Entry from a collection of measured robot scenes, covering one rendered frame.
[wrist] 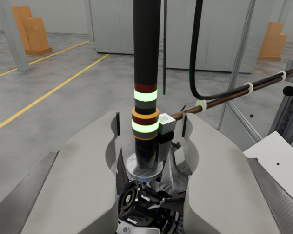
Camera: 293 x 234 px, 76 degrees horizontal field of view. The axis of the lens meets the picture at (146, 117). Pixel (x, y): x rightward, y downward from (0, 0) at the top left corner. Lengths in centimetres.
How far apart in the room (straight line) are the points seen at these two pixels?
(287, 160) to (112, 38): 742
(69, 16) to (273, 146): 1391
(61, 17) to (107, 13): 708
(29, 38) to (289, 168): 851
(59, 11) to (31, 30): 620
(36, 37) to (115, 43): 285
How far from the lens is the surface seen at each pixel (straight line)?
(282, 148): 72
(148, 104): 27
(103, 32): 787
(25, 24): 859
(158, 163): 37
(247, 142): 151
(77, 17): 1396
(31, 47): 868
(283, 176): 68
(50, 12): 1484
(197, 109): 38
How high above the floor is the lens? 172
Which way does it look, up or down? 31 degrees down
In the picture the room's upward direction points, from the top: 1 degrees clockwise
